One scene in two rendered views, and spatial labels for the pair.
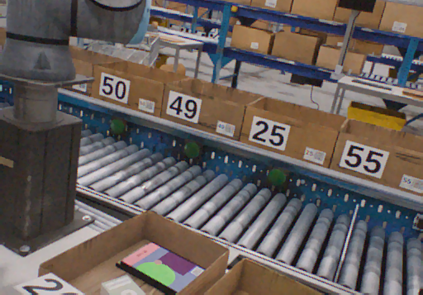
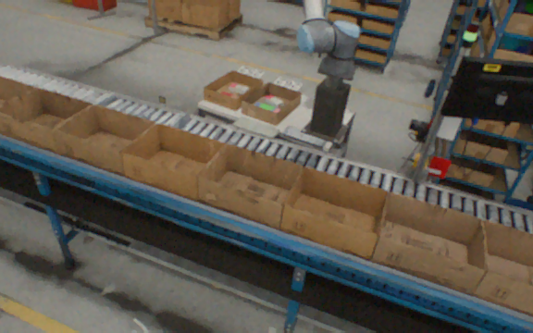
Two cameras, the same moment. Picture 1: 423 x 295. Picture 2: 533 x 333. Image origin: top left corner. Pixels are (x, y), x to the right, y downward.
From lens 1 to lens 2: 351 cm
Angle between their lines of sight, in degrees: 125
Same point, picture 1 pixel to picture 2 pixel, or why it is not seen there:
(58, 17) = not seen: hidden behind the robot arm
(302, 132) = (180, 136)
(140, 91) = (326, 183)
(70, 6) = not seen: hidden behind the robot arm
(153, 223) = (273, 116)
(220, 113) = (246, 159)
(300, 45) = not seen: outside the picture
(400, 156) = (119, 116)
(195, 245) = (254, 110)
